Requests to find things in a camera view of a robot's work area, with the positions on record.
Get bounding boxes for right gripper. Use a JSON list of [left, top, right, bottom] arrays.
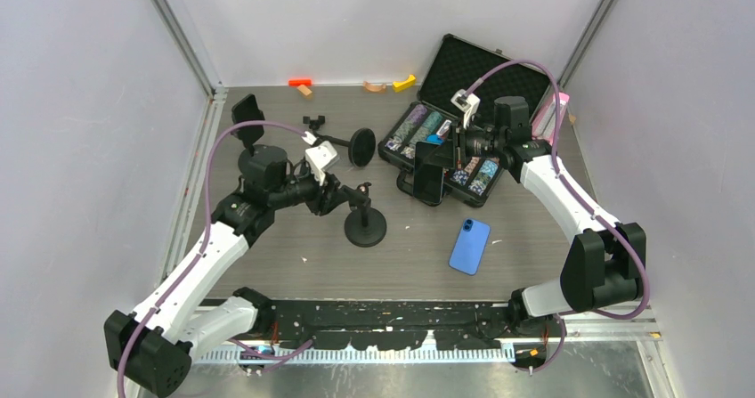
[[426, 117, 507, 169]]

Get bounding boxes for dark green-edged smartphone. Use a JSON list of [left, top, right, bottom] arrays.
[[411, 163, 444, 206]]

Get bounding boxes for black smartphone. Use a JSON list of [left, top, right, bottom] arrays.
[[231, 93, 264, 147]]

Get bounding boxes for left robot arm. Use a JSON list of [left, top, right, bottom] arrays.
[[104, 142, 346, 397]]

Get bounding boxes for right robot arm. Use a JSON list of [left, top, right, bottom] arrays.
[[412, 90, 649, 337]]

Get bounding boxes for small-clamp black phone stand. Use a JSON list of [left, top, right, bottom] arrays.
[[303, 115, 377, 167]]

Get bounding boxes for blue round chip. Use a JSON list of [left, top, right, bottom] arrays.
[[426, 134, 443, 145]]

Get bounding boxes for brown chip stack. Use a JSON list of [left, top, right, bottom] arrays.
[[451, 157, 480, 185]]

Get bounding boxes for green chip stack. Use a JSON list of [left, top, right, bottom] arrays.
[[401, 111, 443, 158]]

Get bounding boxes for light blue chip stack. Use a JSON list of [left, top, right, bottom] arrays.
[[468, 158, 499, 196]]

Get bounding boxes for purple chip stack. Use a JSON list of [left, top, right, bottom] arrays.
[[386, 104, 427, 151]]

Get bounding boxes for yellow wooden block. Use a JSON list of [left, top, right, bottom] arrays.
[[392, 74, 417, 93]]

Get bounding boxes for black poker chip case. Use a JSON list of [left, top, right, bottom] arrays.
[[377, 34, 551, 208]]

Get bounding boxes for brown wooden arch block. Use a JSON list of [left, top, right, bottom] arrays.
[[362, 81, 387, 93]]

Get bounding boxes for blue smartphone face down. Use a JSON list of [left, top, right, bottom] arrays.
[[449, 218, 491, 276]]

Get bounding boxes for pink metronome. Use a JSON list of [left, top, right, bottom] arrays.
[[531, 95, 557, 144]]

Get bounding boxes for tan wooden block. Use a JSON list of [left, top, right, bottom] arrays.
[[296, 85, 313, 99]]

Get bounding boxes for orange wooden block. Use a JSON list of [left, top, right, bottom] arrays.
[[288, 78, 313, 87]]

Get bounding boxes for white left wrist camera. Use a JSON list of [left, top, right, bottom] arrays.
[[302, 131, 339, 187]]

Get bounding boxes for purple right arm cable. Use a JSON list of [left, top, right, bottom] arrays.
[[466, 59, 652, 376]]

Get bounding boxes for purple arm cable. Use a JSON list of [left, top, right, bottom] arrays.
[[466, 59, 652, 376], [116, 120, 320, 398]]

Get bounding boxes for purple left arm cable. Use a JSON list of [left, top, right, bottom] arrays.
[[116, 120, 320, 398]]

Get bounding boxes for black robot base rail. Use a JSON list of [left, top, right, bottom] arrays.
[[215, 297, 567, 353]]

